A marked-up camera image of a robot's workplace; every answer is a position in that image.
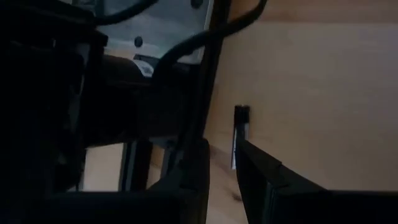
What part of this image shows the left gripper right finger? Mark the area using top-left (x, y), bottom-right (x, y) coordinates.
top-left (234, 139), bottom-right (398, 224)

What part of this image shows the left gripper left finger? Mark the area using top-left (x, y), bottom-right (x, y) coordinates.
top-left (0, 138), bottom-right (211, 224)

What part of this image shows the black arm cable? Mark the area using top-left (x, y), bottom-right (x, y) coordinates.
top-left (93, 0), bottom-right (269, 82)

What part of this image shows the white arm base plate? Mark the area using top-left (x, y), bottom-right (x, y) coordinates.
top-left (95, 0), bottom-right (215, 66)

